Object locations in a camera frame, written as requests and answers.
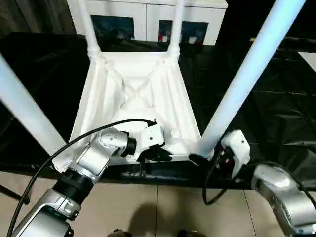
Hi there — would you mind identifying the white plastic table top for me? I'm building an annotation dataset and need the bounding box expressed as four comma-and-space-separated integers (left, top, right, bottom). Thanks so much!
51, 50, 216, 174

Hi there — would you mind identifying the black work mat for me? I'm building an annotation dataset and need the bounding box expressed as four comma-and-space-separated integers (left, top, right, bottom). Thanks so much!
0, 31, 316, 191

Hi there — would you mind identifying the dark right robot foot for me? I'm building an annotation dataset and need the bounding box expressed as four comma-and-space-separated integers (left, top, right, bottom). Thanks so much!
176, 229, 202, 237

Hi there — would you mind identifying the dark robot foot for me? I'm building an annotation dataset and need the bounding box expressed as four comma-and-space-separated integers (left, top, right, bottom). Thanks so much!
176, 229, 202, 237
108, 229, 131, 237

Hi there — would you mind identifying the dark left robot foot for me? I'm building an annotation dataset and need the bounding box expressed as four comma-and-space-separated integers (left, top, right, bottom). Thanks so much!
108, 229, 131, 237

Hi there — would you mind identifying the flat white board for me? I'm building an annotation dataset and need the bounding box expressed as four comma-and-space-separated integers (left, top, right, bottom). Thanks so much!
297, 51, 316, 68

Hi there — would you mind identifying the white cabinet with openings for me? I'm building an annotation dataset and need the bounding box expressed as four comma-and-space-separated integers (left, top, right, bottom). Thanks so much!
68, 0, 228, 47

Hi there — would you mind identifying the black folding stand leg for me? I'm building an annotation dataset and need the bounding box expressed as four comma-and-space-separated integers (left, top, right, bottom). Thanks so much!
0, 184, 30, 205

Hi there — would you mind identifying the grey curtain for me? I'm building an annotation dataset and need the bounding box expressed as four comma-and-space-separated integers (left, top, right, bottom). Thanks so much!
0, 0, 75, 35

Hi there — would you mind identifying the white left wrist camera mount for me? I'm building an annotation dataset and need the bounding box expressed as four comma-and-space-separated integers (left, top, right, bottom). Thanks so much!
125, 123, 166, 163

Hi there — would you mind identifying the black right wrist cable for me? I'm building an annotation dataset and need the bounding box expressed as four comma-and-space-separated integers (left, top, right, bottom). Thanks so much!
202, 148, 316, 207

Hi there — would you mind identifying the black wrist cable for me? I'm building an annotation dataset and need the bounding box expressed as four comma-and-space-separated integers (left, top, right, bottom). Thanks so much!
202, 148, 316, 207
6, 118, 158, 237

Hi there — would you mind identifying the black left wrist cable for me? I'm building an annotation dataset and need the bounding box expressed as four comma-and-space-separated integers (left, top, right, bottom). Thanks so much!
6, 118, 158, 237

